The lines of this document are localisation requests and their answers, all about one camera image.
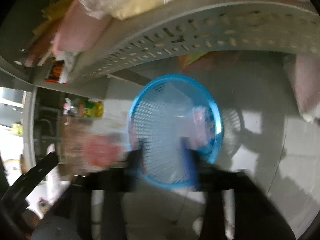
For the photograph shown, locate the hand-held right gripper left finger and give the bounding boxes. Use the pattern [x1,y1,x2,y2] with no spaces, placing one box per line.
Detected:
[72,147,145,240]

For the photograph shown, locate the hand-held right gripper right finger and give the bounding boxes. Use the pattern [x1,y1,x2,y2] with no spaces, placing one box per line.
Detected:
[179,135,297,240]

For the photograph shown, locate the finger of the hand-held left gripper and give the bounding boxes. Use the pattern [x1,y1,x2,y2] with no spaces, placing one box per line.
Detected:
[0,151,59,205]

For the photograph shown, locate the clear red-printed plastic bag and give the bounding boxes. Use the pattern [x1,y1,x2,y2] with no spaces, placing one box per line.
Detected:
[80,120,190,178]

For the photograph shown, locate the blue mesh wastebasket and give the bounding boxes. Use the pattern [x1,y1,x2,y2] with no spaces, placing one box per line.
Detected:
[127,74,223,188]

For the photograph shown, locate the pink sponge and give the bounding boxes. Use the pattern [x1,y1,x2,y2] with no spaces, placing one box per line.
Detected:
[192,106,213,145]

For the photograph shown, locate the green dish soap bottle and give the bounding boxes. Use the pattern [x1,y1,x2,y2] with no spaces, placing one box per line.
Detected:
[11,122,24,135]

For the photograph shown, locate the cooking oil bottle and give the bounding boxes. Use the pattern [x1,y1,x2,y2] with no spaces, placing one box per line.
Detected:
[62,97,104,119]

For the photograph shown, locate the red box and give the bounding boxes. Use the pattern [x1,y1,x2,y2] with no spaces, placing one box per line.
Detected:
[45,60,68,84]

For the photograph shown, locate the perforated grey shelf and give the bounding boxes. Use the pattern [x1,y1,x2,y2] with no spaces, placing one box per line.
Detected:
[32,1,320,90]

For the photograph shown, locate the pink basin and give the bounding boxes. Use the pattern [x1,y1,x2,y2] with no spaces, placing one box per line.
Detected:
[51,0,113,53]

